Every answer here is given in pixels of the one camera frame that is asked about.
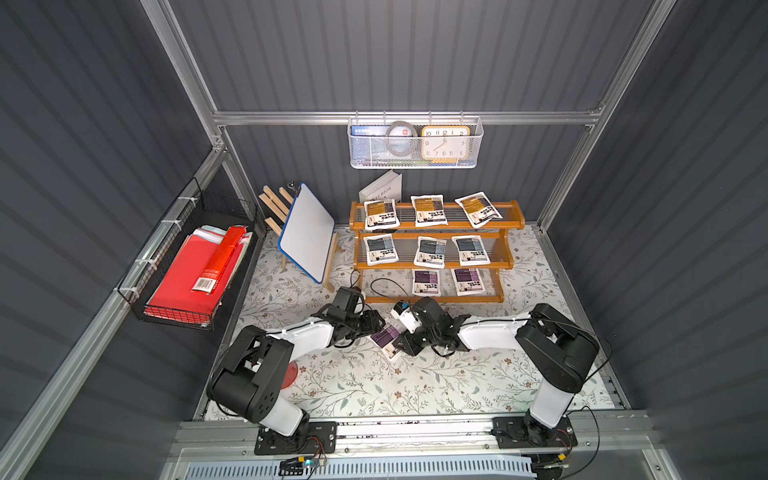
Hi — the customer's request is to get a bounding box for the white wire hanging basket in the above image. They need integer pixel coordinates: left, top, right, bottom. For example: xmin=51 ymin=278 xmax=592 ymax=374
xmin=347 ymin=116 xmax=485 ymax=171

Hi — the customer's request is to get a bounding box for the purple coffee bag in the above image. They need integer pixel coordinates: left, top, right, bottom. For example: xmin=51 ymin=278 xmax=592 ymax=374
xmin=451 ymin=268 xmax=486 ymax=296
xmin=368 ymin=323 xmax=402 ymax=362

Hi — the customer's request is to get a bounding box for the blue coffee bag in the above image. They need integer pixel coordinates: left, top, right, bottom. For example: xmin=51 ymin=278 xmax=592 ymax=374
xmin=413 ymin=236 xmax=447 ymax=269
xmin=452 ymin=235 xmax=491 ymax=267
xmin=364 ymin=234 xmax=399 ymax=266

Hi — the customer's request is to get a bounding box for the yellow coffee bag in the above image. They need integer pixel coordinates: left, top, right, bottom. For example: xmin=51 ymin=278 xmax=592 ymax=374
xmin=364 ymin=199 xmax=400 ymax=231
xmin=411 ymin=195 xmax=448 ymax=228
xmin=455 ymin=192 xmax=502 ymax=229

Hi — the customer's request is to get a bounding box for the red round object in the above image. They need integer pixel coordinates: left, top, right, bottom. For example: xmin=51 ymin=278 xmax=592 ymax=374
xmin=281 ymin=361 xmax=299 ymax=390

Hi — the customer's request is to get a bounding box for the red folders stack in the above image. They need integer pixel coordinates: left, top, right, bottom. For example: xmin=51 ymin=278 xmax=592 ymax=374
xmin=144 ymin=225 xmax=252 ymax=328

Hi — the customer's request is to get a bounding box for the blue white box in basket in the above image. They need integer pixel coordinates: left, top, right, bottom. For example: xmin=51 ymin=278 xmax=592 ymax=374
xmin=349 ymin=125 xmax=389 ymax=155

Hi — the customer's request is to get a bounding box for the black wire wall basket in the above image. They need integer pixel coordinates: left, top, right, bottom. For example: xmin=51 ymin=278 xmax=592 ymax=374
xmin=118 ymin=181 xmax=264 ymax=331

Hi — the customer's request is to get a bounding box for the blue framed whiteboard easel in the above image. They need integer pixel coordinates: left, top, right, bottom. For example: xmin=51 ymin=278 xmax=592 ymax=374
xmin=258 ymin=182 xmax=340 ymax=292

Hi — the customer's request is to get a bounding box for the orange wooden two-tier shelf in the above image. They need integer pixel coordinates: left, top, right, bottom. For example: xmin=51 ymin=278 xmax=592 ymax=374
xmin=350 ymin=194 xmax=525 ymax=303

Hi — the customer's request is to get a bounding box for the red long box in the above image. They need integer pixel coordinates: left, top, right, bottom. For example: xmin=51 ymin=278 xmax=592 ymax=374
xmin=192 ymin=226 xmax=247 ymax=294

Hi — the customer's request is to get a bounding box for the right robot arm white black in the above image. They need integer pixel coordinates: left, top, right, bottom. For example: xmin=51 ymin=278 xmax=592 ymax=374
xmin=392 ymin=297 xmax=601 ymax=434

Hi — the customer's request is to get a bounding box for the small circuit board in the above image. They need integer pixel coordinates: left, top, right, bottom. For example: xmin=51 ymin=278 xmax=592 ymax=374
xmin=278 ymin=456 xmax=327 ymax=479

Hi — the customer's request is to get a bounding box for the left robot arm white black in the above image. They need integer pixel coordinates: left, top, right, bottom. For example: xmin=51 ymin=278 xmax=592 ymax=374
xmin=206 ymin=287 xmax=385 ymax=438

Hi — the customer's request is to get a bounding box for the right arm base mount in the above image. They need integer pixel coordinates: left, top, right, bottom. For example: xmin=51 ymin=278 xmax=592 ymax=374
xmin=490 ymin=413 xmax=578 ymax=450

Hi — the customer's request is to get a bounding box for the round clear tape roll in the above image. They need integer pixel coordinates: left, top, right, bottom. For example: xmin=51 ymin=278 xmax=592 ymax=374
xmin=385 ymin=121 xmax=417 ymax=158

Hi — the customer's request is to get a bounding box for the yellow square analog clock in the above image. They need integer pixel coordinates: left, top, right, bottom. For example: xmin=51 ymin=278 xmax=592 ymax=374
xmin=421 ymin=125 xmax=471 ymax=163

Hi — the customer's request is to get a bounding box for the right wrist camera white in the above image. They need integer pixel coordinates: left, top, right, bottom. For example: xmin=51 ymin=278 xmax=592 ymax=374
xmin=391 ymin=301 xmax=422 ymax=333

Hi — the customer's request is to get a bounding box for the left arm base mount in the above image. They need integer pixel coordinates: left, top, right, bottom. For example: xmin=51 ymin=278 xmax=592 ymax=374
xmin=254 ymin=421 xmax=338 ymax=456

